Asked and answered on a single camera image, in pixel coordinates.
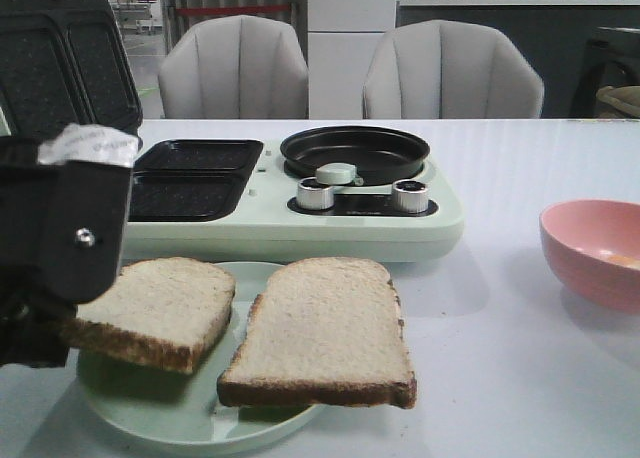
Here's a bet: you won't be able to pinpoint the bread slice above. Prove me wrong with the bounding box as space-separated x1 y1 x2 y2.
60 257 236 374
217 257 417 409

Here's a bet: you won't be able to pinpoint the right grey upholstered chair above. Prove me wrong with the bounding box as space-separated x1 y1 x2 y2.
362 20 544 119

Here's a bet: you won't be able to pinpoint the dark washing machine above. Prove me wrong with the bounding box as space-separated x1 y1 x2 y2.
569 26 640 119

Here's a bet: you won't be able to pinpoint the left grey upholstered chair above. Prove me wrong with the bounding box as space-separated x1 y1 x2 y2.
158 15 308 119

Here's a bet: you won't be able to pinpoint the pink bowl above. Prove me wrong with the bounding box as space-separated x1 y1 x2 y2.
539 199 639 314

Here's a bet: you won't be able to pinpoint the orange shrimp pieces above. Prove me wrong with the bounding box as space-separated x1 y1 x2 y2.
606 253 640 270

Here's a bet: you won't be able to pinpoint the white cabinet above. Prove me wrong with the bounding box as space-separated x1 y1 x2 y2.
307 0 396 119

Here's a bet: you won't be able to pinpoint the grey upholstered chair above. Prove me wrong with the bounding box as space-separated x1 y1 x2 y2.
362 20 544 119
158 15 308 119

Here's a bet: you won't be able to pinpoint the mint green breakfast maker lid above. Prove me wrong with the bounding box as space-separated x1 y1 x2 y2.
1 0 143 142

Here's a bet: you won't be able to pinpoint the beige cushion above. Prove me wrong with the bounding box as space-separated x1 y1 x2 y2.
596 85 640 118

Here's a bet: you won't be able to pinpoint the left silver control knob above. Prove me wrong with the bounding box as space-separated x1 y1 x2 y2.
296 177 334 211

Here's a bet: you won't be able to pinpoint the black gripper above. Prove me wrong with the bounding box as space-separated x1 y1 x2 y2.
1 124 138 368

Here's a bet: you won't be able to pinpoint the round black frying pan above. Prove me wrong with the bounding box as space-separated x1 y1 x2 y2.
280 125 430 186

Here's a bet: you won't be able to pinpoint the right silver control knob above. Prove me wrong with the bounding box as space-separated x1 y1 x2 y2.
391 179 429 214

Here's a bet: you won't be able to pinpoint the mint green round plate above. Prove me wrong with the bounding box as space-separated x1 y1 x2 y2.
77 262 324 457

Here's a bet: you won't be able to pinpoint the silver control knob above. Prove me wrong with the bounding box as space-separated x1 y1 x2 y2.
296 177 334 211
391 179 429 214

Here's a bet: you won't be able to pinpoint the mint green breakfast maker base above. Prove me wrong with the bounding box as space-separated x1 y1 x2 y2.
123 139 464 262

